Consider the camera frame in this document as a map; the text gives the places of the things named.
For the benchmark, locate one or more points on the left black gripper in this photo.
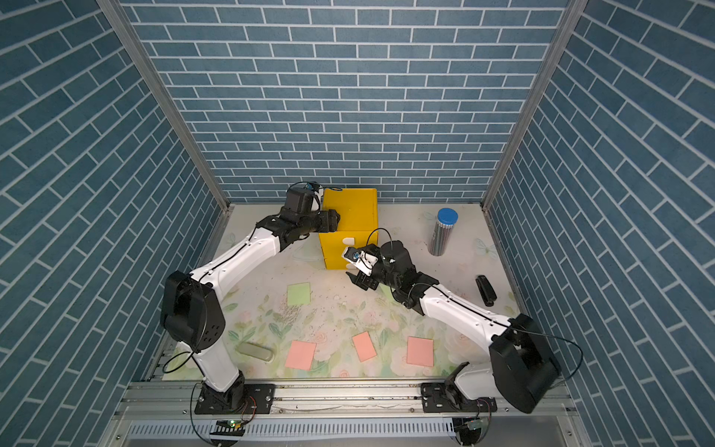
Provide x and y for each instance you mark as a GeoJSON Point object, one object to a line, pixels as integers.
{"type": "Point", "coordinates": [329, 222]}

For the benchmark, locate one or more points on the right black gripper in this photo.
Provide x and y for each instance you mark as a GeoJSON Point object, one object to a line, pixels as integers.
{"type": "Point", "coordinates": [364, 280]}

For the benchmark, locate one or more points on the green sticky note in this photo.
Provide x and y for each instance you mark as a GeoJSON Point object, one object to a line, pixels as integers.
{"type": "Point", "coordinates": [299, 294]}
{"type": "Point", "coordinates": [387, 292]}

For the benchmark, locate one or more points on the yellow three-drawer cabinet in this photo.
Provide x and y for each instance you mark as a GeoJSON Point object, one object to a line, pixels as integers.
{"type": "Point", "coordinates": [357, 208]}

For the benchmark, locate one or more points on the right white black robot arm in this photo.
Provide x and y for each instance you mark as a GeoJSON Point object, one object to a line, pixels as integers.
{"type": "Point", "coordinates": [522, 366]}

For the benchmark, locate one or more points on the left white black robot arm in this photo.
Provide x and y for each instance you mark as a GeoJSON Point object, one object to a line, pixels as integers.
{"type": "Point", "coordinates": [192, 310]}

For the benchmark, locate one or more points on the right pink sticky note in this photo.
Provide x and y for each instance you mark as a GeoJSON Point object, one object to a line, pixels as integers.
{"type": "Point", "coordinates": [420, 352]}

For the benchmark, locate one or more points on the pink sticky note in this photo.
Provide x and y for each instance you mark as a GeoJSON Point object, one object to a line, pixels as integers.
{"type": "Point", "coordinates": [300, 355]}
{"type": "Point", "coordinates": [364, 346]}
{"type": "Point", "coordinates": [420, 352]}

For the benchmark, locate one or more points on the middle pink sticky note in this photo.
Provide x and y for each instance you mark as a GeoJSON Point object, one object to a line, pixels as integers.
{"type": "Point", "coordinates": [364, 346]}

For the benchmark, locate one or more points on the left pink sticky note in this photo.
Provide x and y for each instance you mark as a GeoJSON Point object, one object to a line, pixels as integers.
{"type": "Point", "coordinates": [300, 355]}

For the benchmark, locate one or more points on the blue-capped striped cylinder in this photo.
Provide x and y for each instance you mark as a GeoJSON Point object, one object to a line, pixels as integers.
{"type": "Point", "coordinates": [445, 222]}

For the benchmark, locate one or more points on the black stapler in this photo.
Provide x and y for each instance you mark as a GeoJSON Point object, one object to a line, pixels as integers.
{"type": "Point", "coordinates": [487, 292]}

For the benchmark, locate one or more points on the translucent green eraser block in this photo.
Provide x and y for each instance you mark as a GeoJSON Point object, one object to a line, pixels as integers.
{"type": "Point", "coordinates": [256, 351]}

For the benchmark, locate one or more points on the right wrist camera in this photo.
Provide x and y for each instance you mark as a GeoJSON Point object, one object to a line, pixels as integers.
{"type": "Point", "coordinates": [360, 259]}

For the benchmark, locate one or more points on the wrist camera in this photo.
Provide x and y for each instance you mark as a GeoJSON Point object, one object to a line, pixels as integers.
{"type": "Point", "coordinates": [313, 186]}
{"type": "Point", "coordinates": [360, 259]}

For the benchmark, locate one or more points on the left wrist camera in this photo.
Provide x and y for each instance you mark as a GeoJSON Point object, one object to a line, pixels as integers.
{"type": "Point", "coordinates": [313, 186]}

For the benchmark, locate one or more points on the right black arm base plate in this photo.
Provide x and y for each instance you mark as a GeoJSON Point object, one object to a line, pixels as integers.
{"type": "Point", "coordinates": [444, 398]}

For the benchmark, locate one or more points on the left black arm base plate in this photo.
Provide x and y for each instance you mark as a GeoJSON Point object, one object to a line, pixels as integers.
{"type": "Point", "coordinates": [249, 399]}

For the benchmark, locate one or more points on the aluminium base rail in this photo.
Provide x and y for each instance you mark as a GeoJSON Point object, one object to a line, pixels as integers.
{"type": "Point", "coordinates": [171, 400]}

